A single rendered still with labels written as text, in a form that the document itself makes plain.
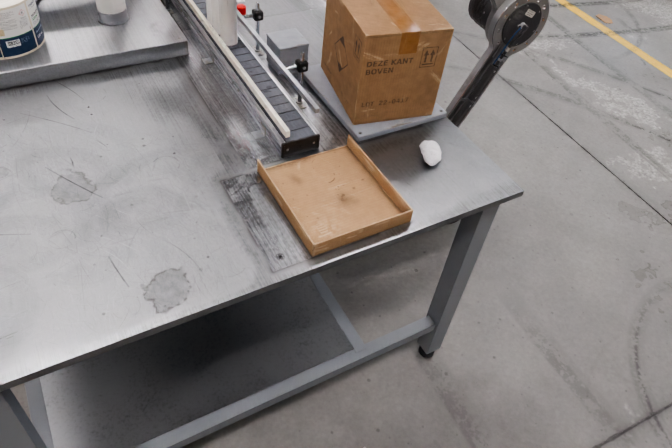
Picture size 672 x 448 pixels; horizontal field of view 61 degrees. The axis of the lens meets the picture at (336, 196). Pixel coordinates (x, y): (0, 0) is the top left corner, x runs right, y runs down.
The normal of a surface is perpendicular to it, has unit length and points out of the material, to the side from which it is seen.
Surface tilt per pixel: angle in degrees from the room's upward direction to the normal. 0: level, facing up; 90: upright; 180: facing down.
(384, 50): 90
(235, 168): 0
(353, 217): 0
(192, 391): 0
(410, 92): 90
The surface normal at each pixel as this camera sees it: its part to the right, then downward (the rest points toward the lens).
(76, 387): 0.10, -0.71
